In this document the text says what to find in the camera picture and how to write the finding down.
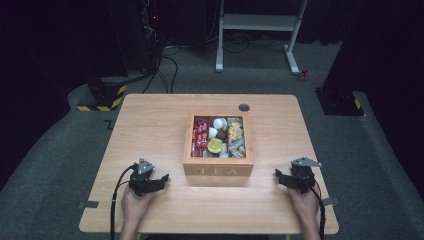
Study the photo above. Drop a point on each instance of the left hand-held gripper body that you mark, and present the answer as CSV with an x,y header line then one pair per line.
x,y
141,181

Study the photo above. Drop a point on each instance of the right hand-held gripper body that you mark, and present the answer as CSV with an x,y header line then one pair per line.
x,y
302,175

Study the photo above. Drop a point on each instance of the wooden tea box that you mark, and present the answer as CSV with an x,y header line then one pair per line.
x,y
218,166

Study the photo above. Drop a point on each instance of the green-lidded capsule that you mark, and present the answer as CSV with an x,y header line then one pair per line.
x,y
215,146

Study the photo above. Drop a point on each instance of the person's left hand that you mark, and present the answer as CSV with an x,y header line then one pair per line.
x,y
134,206

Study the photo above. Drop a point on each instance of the person's right hand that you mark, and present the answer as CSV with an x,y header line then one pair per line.
x,y
305,205

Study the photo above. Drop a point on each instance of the grey packets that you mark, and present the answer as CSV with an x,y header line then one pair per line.
x,y
238,147

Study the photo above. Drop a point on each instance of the stack of red packets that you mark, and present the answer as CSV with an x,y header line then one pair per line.
x,y
200,136

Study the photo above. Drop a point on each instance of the white capsule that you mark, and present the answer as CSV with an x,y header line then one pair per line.
x,y
212,132
225,149
220,123

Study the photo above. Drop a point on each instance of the yellow packets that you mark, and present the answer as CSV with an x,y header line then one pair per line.
x,y
234,130

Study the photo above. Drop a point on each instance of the brown capsule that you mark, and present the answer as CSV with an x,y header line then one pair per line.
x,y
222,134

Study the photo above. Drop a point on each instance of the black yellow striped stand base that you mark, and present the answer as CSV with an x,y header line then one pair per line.
x,y
106,96

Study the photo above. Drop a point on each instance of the dark equipment rack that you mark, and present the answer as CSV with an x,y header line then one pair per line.
x,y
150,30

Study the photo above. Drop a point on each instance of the white metal stand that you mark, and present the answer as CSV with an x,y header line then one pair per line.
x,y
256,22

